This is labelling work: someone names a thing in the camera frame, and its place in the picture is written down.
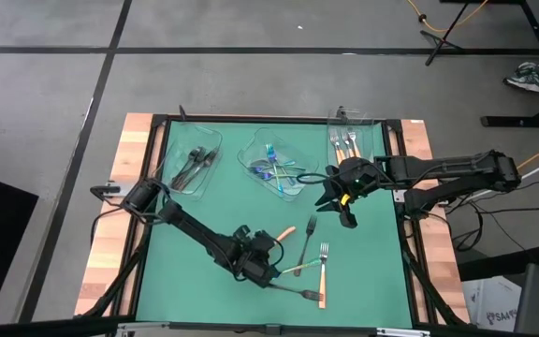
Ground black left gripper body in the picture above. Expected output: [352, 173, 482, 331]
[230, 225, 270, 287]

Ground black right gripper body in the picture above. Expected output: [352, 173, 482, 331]
[328, 157, 383, 201]

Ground black metal fork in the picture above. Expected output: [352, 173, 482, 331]
[294, 214, 320, 277]
[173, 148, 205, 190]
[175, 149, 214, 191]
[170, 147, 200, 188]
[178, 148, 222, 192]
[269, 283, 325, 302]

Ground clear glass baking dish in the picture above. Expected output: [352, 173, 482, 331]
[232, 128, 320, 205]
[155, 120, 226, 201]
[325, 106, 378, 163]

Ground black tripod stand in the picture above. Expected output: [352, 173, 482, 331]
[419, 0, 474, 66]

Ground white cardboard box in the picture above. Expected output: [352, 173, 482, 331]
[460, 275, 523, 334]

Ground person's shoe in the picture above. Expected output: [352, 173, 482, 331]
[503, 61, 539, 95]

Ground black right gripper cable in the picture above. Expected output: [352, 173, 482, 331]
[296, 172, 334, 185]

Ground black metal rig frame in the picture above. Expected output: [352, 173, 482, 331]
[73, 110, 473, 337]

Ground black desk frame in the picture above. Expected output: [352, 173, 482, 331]
[440, 0, 539, 128]

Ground yellow floor cable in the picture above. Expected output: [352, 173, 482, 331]
[406, 0, 490, 34]

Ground black floor cable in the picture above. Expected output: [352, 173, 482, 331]
[449, 173, 539, 254]

